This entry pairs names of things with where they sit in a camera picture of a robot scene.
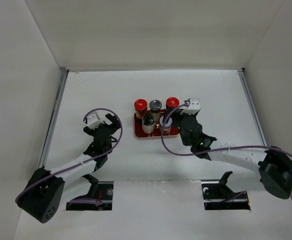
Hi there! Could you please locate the silver-lid spice jar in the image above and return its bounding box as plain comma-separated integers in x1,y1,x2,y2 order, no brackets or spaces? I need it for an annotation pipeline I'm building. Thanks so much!
159,116,172,135

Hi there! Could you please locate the tall red-cap sauce bottle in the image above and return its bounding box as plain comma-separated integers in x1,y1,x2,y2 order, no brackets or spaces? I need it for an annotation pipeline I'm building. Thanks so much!
165,96,179,114

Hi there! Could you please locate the grey-cap white salt shaker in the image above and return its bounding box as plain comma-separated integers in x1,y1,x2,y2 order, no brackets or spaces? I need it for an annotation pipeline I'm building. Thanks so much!
149,99,162,123

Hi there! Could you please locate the black-cap white bottle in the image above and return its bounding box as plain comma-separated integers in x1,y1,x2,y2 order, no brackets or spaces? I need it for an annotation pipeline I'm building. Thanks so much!
142,113,155,134

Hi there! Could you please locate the short red-lid sauce jar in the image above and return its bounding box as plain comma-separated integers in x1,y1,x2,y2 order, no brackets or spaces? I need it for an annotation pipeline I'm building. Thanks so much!
134,99,148,119

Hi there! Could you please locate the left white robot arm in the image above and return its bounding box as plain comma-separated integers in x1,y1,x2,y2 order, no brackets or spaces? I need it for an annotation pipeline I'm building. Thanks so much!
15,109,123,224

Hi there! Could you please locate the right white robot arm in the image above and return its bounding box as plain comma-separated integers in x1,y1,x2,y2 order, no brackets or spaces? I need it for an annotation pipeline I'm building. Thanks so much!
165,105,292,199

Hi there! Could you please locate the red rectangular tray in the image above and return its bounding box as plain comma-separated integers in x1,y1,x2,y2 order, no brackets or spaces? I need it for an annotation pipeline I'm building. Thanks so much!
134,113,180,139

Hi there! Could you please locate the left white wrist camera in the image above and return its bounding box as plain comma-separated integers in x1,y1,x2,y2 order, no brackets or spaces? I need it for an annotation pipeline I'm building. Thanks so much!
84,111,103,129

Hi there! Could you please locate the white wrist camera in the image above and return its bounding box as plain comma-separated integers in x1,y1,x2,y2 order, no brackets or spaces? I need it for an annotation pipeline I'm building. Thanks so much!
84,111,103,129
183,98,200,115

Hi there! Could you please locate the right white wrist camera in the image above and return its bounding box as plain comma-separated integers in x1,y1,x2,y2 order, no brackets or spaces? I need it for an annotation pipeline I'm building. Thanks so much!
183,98,200,115

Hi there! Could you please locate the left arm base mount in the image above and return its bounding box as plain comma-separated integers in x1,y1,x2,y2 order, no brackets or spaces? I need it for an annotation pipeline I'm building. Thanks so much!
66,174,114,211

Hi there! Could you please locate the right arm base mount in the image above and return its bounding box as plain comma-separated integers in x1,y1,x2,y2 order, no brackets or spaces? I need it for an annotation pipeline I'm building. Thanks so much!
201,171,250,211

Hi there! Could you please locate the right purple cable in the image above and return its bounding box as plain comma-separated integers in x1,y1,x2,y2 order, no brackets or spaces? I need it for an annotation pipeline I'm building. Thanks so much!
160,101,292,181

